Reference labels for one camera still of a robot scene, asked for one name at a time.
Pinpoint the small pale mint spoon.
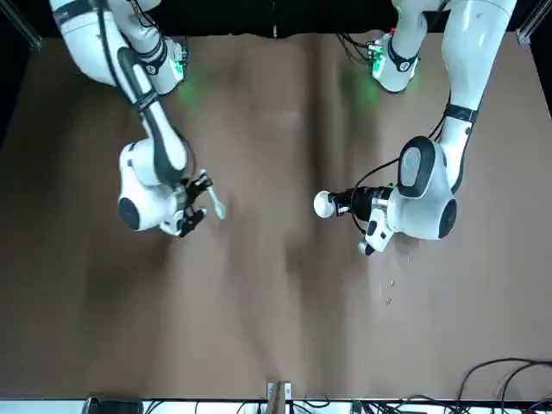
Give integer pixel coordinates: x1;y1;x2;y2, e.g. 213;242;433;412
205;184;227;220

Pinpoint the small white crucible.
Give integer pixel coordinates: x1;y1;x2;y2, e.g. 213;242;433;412
313;190;338;218

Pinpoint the aluminium profile post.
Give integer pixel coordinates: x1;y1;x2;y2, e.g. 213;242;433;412
514;0;552;45
0;0;43;52
266;379;293;414

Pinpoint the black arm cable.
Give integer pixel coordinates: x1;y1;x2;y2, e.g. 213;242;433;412
349;112;452;237
95;0;159;114

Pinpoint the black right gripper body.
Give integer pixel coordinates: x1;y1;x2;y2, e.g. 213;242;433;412
174;179;198;237

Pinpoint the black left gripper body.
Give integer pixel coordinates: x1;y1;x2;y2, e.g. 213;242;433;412
348;185;380;222

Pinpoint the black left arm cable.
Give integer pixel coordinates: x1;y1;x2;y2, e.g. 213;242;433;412
349;112;452;237

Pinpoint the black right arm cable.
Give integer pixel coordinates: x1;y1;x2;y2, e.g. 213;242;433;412
95;0;159;114

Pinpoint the black left base cable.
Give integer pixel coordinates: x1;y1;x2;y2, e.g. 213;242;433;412
337;30;373;64

